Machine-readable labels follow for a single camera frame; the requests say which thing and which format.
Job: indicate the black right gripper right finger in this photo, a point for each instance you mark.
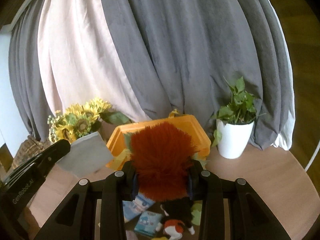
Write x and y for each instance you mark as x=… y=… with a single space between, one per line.
x=205 y=186

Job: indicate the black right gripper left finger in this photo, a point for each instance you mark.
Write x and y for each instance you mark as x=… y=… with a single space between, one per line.
x=118 y=187

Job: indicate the red furry plush toy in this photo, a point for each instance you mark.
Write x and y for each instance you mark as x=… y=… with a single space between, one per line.
x=161 y=156

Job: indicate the blue vehicle print cloth book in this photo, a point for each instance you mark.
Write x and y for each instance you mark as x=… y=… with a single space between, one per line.
x=132 y=209

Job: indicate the orange plastic crate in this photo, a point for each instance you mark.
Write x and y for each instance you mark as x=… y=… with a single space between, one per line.
x=186 y=123

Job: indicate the black white mouse plush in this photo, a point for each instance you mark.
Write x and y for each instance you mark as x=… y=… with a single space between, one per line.
x=177 y=217

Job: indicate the teal cartoon tissue pack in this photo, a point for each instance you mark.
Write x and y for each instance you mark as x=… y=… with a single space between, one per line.
x=147 y=223

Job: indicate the grey metal flower bucket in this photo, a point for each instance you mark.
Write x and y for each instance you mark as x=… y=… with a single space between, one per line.
x=87 y=155

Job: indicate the patterned woven cushion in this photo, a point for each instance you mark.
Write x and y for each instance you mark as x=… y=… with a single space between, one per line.
x=28 y=149

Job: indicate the white plant pot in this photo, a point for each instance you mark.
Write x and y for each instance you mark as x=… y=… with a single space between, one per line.
x=234 y=139

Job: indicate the yellow makeup sponge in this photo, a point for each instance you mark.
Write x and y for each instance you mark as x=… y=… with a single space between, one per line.
x=160 y=238

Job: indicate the yellow sunflower bouquet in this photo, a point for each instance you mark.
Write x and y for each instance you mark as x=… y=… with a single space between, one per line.
x=78 y=120

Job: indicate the green leafy plant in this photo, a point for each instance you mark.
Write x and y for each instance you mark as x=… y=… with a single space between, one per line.
x=241 y=109

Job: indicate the pink sheer curtain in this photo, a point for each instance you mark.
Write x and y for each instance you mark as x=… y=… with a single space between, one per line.
x=78 y=60

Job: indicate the grey curtain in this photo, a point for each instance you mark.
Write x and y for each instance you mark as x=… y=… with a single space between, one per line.
x=176 y=54

